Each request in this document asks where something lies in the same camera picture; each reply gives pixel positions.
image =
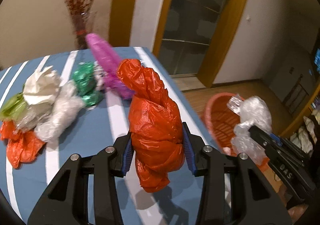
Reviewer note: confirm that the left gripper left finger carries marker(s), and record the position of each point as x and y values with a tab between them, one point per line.
65	199

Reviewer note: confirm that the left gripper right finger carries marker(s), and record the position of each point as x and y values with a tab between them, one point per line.
234	190

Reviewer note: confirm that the clear white plastic bag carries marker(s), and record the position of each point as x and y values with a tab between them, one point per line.
252	111

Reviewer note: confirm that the small orange plastic bag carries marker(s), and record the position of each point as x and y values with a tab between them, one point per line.
22	147

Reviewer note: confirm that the clear bubble wrap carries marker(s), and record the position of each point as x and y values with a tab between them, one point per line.
50	121

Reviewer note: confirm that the large orange plastic bag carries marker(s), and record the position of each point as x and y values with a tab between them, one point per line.
155	126

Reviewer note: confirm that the green plastic bag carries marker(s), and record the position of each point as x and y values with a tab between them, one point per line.
13	108

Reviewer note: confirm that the white paper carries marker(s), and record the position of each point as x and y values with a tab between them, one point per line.
43	86

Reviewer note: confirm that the green white foil wrapper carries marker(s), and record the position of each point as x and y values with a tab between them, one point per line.
87	85

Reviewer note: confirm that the pink plastic bag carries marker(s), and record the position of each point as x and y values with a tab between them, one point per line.
109	60

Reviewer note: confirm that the red plastic trash basket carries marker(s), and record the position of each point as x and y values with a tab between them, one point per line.
220	122

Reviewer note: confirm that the shelf with white items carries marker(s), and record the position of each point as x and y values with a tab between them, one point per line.
306	138

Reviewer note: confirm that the wooden chair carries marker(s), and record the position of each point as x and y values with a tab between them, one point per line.
295	97

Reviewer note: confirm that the blue white striped tablecloth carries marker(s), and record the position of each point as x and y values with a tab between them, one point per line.
92	131

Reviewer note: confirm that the glass door with wooden frame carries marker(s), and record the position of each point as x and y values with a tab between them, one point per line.
194	36

